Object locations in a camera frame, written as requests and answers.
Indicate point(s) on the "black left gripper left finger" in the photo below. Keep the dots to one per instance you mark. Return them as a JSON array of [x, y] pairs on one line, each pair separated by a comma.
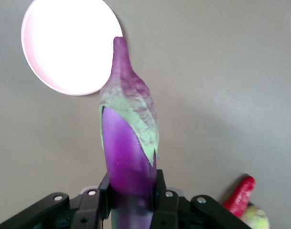
[[88, 210]]

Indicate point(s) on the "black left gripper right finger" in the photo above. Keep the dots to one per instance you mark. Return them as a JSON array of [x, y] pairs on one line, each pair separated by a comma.
[[169, 210]]

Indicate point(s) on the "purple eggplant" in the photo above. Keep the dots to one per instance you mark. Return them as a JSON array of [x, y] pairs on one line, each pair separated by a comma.
[[126, 155]]

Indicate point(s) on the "red chili pepper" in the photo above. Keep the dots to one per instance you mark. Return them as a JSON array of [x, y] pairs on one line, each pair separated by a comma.
[[240, 195]]

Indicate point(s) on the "green and red peach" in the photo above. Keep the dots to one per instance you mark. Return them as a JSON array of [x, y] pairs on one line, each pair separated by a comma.
[[256, 218]]

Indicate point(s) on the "pink round plate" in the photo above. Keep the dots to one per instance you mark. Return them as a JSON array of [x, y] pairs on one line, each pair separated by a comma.
[[68, 47]]

